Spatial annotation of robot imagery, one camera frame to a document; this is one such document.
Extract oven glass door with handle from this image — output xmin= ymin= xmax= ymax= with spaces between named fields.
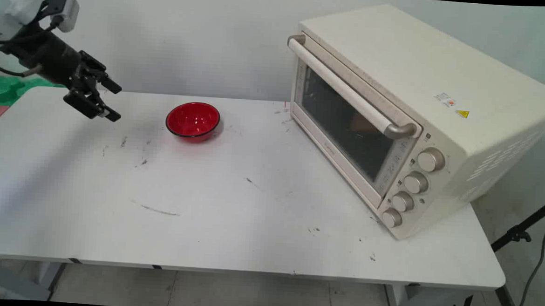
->
xmin=279 ymin=33 xmax=428 ymax=212

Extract cream toaster oven body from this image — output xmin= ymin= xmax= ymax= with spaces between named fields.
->
xmin=278 ymin=0 xmax=545 ymax=248

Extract red bowl with black rim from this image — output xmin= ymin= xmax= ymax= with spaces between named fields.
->
xmin=164 ymin=100 xmax=222 ymax=144

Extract silver oven knob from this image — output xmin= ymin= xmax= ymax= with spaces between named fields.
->
xmin=391 ymin=190 xmax=416 ymax=214
xmin=416 ymin=147 xmax=447 ymax=174
xmin=402 ymin=170 xmax=430 ymax=196
xmin=381 ymin=207 xmax=404 ymax=229

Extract white table leg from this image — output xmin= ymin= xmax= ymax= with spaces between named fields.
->
xmin=382 ymin=282 xmax=473 ymax=306
xmin=0 ymin=258 xmax=68 ymax=303

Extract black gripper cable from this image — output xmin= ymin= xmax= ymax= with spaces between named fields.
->
xmin=0 ymin=62 xmax=42 ymax=79

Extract green plastic object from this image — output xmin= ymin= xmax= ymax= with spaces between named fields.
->
xmin=0 ymin=75 xmax=67 ymax=110

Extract white label sticker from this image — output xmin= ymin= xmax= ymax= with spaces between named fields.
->
xmin=433 ymin=91 xmax=457 ymax=109

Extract brown bread slice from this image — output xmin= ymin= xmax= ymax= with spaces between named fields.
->
xmin=351 ymin=113 xmax=383 ymax=134

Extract grey hanging cable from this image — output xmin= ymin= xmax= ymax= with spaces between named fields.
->
xmin=502 ymin=210 xmax=545 ymax=306

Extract black tripod stand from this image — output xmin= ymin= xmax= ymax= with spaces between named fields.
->
xmin=451 ymin=194 xmax=545 ymax=306

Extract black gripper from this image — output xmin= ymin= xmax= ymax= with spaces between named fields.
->
xmin=0 ymin=21 xmax=127 ymax=123

